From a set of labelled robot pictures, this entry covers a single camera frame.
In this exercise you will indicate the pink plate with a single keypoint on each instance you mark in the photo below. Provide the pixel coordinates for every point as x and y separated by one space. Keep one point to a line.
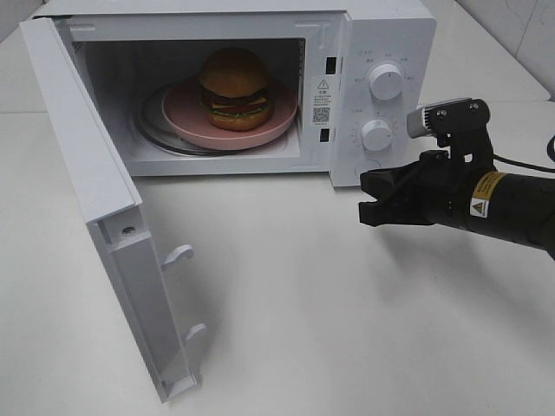
182 109

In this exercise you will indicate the glass microwave turntable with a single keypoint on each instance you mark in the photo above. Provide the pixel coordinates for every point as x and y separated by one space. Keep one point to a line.
151 125

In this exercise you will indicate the burger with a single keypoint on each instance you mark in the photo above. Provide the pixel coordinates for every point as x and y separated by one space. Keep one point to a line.
235 90

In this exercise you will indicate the white microwave oven body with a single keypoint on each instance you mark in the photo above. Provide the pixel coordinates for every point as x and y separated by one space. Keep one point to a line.
322 50

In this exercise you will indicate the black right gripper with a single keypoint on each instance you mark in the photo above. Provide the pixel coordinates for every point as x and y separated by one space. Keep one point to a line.
456 186

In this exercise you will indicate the white microwave knob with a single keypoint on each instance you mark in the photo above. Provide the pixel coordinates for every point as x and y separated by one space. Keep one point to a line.
386 81
376 135

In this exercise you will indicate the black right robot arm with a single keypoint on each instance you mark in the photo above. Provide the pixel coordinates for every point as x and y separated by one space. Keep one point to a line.
523 210

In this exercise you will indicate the white microwave door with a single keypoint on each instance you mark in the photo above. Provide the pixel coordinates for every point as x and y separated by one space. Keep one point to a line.
112 210

